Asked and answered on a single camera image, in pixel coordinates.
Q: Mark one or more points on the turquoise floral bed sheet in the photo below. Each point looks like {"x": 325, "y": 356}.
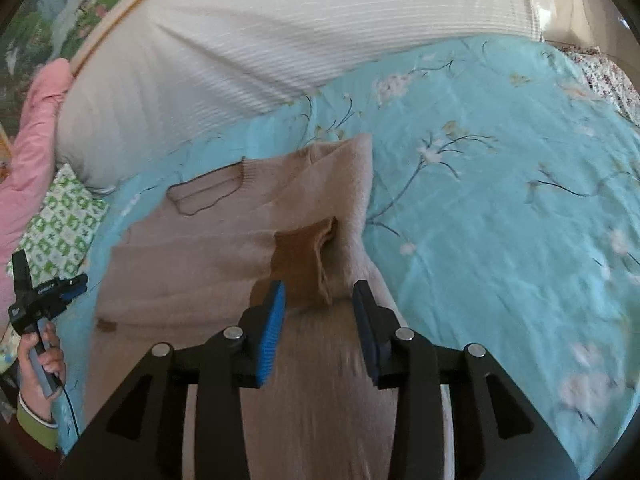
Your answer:
{"x": 504, "y": 210}

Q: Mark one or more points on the white striped quilt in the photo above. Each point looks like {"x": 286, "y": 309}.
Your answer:
{"x": 170, "y": 70}

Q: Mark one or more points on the person's left hand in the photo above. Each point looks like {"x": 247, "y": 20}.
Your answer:
{"x": 51, "y": 361}

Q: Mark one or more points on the green white patterned pillow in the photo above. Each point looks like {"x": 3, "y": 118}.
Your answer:
{"x": 58, "y": 238}

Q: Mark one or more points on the framed landscape painting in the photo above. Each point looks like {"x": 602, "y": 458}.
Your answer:
{"x": 37, "y": 32}

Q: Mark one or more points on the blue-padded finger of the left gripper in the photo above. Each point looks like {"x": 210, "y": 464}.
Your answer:
{"x": 74, "y": 287}

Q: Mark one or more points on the yellow floral cloth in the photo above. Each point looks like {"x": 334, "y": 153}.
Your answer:
{"x": 9, "y": 344}

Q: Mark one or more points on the beige knit sweater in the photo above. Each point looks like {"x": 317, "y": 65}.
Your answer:
{"x": 210, "y": 250}

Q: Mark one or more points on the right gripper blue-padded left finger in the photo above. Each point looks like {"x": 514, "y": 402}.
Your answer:
{"x": 262, "y": 327}

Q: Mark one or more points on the small floral fabric at right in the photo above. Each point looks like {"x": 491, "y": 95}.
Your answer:
{"x": 607, "y": 80}

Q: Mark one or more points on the green sleeve cuff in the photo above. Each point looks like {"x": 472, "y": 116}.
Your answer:
{"x": 44, "y": 432}

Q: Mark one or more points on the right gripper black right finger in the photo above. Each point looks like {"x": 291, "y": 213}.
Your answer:
{"x": 382, "y": 352}

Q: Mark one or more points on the pink padded blanket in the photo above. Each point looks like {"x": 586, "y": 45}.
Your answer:
{"x": 32, "y": 163}

